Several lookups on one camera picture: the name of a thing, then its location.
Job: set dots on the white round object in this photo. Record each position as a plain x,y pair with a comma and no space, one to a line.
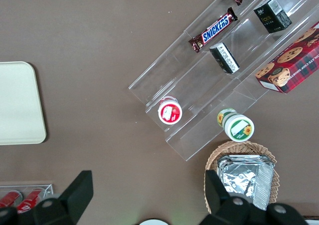
153,222

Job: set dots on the small black carton box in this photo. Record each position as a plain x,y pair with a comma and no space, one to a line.
225,58

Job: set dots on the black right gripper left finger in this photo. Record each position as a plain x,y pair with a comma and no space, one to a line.
72,197

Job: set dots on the red-lid yogurt cup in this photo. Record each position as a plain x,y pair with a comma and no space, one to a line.
170,112

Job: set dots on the woven wicker basket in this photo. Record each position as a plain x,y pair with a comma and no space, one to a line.
214,155

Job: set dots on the green-lid sunflower cup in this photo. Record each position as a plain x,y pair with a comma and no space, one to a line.
239,129

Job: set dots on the clear acrylic can holder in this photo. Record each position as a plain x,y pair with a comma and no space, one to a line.
48,188

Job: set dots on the cream rectangular tray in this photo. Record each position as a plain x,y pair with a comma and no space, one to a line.
20,102

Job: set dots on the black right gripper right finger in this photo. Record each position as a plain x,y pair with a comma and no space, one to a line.
216,192

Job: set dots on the red tartan cookie box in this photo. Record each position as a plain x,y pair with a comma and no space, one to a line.
291,65

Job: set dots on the clear acrylic stepped shelf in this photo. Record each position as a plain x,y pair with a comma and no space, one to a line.
174,67

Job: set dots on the black small box upper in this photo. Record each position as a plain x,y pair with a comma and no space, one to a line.
269,18

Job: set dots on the red soda can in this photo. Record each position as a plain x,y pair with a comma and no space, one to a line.
10,198
28,201

